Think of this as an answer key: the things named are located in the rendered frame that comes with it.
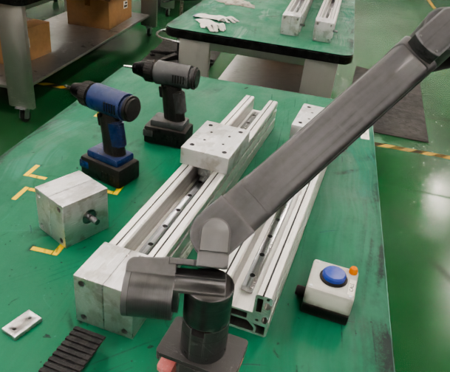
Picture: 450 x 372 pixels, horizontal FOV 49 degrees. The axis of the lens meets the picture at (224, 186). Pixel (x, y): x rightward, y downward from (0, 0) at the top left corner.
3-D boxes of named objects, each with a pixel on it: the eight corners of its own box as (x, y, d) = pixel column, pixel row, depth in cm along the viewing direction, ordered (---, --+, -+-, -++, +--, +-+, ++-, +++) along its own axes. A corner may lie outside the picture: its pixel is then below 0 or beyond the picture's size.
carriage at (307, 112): (329, 158, 123) (335, 133, 120) (287, 148, 126) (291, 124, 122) (338, 134, 136) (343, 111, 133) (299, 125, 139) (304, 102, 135)
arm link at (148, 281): (233, 218, 55) (229, 226, 63) (128, 207, 55) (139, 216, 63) (222, 329, 53) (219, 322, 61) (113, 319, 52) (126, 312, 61)
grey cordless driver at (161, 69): (188, 151, 131) (193, 71, 120) (119, 137, 134) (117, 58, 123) (196, 139, 138) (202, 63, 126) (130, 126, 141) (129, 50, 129)
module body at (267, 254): (265, 337, 79) (273, 299, 75) (207, 318, 82) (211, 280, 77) (335, 142, 145) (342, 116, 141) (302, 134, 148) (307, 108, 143)
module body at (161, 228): (157, 301, 84) (159, 263, 79) (106, 284, 86) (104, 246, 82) (273, 128, 150) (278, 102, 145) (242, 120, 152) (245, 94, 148)
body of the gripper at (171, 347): (176, 325, 67) (179, 284, 63) (247, 350, 64) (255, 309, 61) (154, 361, 62) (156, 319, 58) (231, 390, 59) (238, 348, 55)
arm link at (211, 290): (235, 297, 54) (236, 263, 59) (171, 291, 54) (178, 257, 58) (228, 341, 57) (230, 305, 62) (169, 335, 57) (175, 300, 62)
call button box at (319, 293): (346, 326, 83) (355, 299, 80) (290, 308, 86) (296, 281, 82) (351, 295, 90) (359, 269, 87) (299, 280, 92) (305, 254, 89)
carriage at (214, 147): (225, 186, 107) (228, 158, 104) (179, 173, 110) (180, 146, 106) (247, 155, 120) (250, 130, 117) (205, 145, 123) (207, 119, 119)
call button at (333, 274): (342, 291, 83) (345, 283, 82) (319, 284, 84) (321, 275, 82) (345, 277, 86) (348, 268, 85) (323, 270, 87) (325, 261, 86)
